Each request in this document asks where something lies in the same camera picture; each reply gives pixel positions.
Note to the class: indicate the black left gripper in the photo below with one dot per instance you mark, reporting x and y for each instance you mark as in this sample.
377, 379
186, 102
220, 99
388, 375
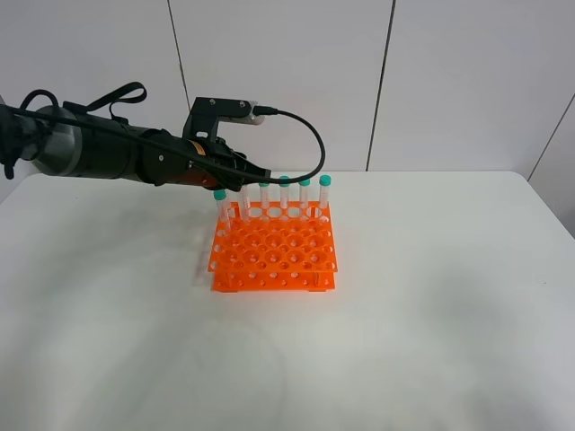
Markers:
176, 163

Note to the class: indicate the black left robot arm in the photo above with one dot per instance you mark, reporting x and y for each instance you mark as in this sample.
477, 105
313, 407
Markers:
63, 143

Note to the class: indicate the second row left tube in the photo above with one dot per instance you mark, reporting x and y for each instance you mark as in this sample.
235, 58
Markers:
223, 208

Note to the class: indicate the orange test tube rack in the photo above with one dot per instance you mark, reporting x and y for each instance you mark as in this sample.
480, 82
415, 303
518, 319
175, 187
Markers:
276, 249

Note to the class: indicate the back row tube far right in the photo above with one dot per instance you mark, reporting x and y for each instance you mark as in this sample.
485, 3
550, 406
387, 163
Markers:
325, 182

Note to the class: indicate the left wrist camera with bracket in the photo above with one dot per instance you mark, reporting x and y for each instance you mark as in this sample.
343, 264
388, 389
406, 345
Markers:
206, 114

